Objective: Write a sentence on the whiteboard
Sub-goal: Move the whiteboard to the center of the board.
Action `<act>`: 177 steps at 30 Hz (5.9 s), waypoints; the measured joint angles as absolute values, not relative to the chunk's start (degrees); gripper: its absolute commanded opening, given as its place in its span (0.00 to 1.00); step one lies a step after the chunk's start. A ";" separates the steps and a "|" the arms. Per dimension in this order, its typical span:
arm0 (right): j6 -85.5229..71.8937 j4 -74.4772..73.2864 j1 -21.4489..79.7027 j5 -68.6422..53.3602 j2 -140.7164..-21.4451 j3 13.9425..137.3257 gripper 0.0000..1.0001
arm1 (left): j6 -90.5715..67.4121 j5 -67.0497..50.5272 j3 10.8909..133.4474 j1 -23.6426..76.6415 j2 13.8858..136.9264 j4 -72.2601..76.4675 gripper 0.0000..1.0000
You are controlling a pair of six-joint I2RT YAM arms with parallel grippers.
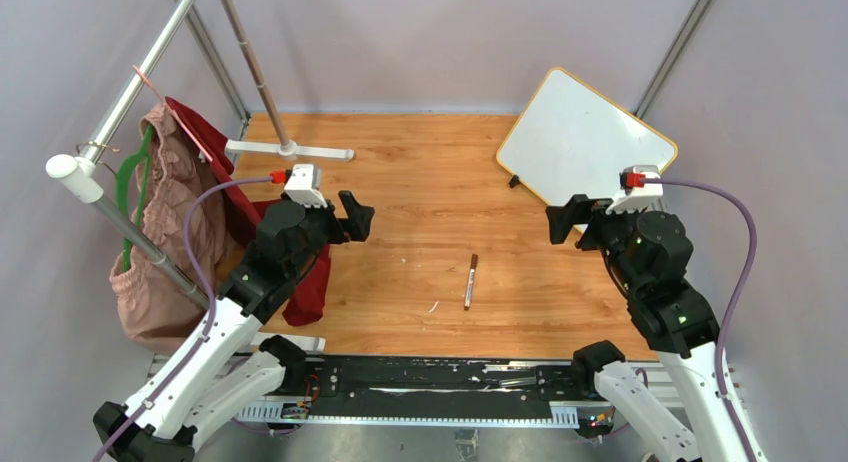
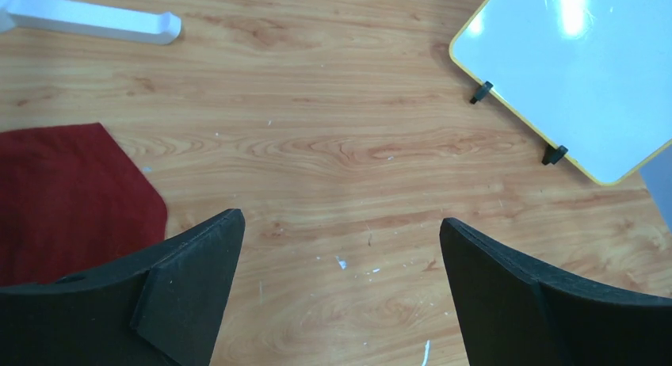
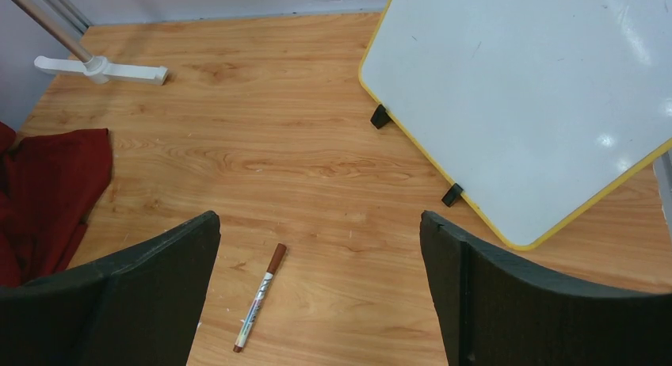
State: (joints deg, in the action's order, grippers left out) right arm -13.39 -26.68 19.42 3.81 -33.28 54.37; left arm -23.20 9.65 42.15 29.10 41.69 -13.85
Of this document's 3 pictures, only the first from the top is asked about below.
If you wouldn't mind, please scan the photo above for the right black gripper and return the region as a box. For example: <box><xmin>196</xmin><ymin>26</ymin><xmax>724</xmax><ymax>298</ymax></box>
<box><xmin>544</xmin><ymin>192</ymin><xmax>645</xmax><ymax>294</ymax></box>

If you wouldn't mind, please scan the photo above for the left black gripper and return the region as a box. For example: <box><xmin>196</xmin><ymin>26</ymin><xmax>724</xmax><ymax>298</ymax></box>
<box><xmin>282</xmin><ymin>190</ymin><xmax>373</xmax><ymax>279</ymax></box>

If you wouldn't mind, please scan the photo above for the yellow-framed whiteboard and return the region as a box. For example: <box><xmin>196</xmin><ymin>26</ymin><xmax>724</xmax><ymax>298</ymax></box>
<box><xmin>496</xmin><ymin>67</ymin><xmax>678</xmax><ymax>213</ymax></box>

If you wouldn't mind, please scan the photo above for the brown whiteboard marker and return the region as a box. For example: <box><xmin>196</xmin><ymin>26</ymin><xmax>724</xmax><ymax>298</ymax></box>
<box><xmin>463</xmin><ymin>254</ymin><xmax>479</xmax><ymax>311</ymax></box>

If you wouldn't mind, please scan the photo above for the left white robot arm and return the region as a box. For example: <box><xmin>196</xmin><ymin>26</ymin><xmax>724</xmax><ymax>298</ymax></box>
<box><xmin>93</xmin><ymin>191</ymin><xmax>375</xmax><ymax>461</ymax></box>

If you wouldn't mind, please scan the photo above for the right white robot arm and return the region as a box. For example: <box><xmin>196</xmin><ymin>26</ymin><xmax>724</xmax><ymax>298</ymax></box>
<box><xmin>546</xmin><ymin>194</ymin><xmax>766</xmax><ymax>461</ymax></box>

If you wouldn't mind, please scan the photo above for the red garment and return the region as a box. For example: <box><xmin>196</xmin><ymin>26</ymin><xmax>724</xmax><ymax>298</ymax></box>
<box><xmin>166</xmin><ymin>97</ymin><xmax>332</xmax><ymax>327</ymax></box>

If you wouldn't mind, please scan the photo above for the pink garment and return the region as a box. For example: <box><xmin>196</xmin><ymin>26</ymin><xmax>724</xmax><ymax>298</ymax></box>
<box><xmin>109</xmin><ymin>103</ymin><xmax>234</xmax><ymax>355</ymax></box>

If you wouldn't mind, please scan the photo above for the green hanger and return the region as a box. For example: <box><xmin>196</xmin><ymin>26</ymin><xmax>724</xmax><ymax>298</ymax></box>
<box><xmin>115</xmin><ymin>124</ymin><xmax>156</xmax><ymax>273</ymax></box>

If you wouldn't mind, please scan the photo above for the pink hanger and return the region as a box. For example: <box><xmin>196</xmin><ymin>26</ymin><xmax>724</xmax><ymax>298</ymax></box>
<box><xmin>132</xmin><ymin>64</ymin><xmax>214</xmax><ymax>162</ymax></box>

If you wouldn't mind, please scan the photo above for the metal clothes rack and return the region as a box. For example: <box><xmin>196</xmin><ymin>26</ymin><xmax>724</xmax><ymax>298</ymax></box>
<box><xmin>45</xmin><ymin>0</ymin><xmax>354</xmax><ymax>355</ymax></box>

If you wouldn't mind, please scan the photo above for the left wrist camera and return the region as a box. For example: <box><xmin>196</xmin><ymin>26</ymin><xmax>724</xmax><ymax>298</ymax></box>
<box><xmin>284</xmin><ymin>163</ymin><xmax>328</xmax><ymax>208</ymax></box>

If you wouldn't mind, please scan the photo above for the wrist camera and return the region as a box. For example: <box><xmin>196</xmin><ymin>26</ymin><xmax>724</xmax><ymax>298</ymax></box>
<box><xmin>284</xmin><ymin>163</ymin><xmax>328</xmax><ymax>208</ymax></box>
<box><xmin>605</xmin><ymin>165</ymin><xmax>663</xmax><ymax>215</ymax></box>

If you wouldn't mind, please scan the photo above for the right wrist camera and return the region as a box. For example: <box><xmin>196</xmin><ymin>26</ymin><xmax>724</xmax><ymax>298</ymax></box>
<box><xmin>605</xmin><ymin>165</ymin><xmax>663</xmax><ymax>215</ymax></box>

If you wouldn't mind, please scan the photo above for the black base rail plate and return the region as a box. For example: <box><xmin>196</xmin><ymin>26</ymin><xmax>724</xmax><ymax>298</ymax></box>
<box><xmin>235</xmin><ymin>354</ymin><xmax>641</xmax><ymax>428</ymax></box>

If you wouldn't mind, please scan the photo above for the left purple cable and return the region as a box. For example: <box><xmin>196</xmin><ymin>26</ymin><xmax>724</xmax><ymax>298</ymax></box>
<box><xmin>92</xmin><ymin>172</ymin><xmax>287</xmax><ymax>462</ymax></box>

